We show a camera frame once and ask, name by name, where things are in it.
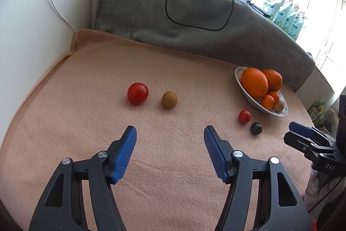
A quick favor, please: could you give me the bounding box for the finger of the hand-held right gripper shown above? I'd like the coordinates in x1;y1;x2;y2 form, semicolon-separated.
284;131;337;164
288;121;337;146

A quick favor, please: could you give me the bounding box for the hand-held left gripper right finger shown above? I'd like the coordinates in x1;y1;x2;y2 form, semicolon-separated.
203;125;313;231

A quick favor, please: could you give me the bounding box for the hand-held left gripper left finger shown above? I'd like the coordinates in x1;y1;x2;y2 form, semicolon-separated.
28;125;137;231

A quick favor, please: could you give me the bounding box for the small smooth mandarin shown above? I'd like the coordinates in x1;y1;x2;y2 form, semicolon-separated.
261;95;275;110

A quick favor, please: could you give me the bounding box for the large speckled mandarin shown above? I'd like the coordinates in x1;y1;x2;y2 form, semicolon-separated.
262;69;283;92

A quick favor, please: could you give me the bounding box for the white floral bowl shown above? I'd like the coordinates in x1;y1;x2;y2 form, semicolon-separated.
234;66;288;117

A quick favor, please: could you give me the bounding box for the green snack packet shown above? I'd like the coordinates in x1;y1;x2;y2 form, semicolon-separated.
308;99;328;126

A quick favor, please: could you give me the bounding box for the pale cloth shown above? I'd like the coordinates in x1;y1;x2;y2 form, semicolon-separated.
304;168;346;216

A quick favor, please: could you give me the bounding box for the small dark plum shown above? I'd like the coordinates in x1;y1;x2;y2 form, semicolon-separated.
250;122;263;135

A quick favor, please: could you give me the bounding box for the small red cherry tomato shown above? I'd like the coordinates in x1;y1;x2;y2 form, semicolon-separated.
238;110;251;124

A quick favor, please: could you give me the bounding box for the large red tomato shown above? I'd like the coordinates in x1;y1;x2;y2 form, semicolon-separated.
127;82;150;105

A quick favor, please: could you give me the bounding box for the large orange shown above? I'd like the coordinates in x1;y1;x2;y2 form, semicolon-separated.
240;67;269;99

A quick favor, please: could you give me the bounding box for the round brown longan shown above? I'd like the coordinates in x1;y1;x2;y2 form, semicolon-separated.
162;91;178;108

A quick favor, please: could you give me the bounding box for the peach blanket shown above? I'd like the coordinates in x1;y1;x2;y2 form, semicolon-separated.
0;28;312;231

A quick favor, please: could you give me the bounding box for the grey towel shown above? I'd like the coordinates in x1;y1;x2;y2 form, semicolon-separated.
95;0;316;94

